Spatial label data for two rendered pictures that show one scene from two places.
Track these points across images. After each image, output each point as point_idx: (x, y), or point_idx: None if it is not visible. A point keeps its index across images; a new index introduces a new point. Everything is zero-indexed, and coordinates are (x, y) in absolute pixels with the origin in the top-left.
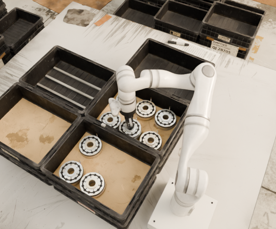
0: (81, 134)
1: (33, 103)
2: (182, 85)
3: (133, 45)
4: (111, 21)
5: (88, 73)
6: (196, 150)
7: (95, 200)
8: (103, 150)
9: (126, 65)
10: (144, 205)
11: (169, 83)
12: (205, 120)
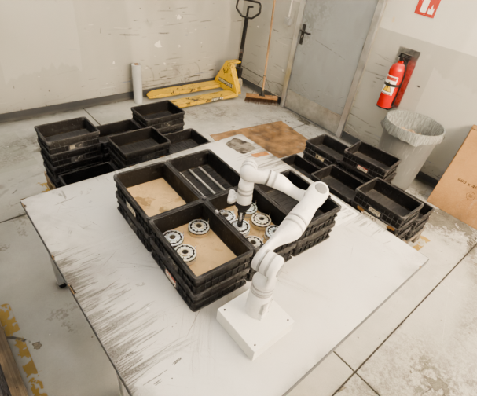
0: (195, 217)
1: (168, 184)
2: (295, 195)
3: None
4: (267, 157)
5: (225, 180)
6: (295, 278)
7: (180, 258)
8: (207, 236)
9: None
10: (222, 300)
11: (283, 187)
12: (301, 221)
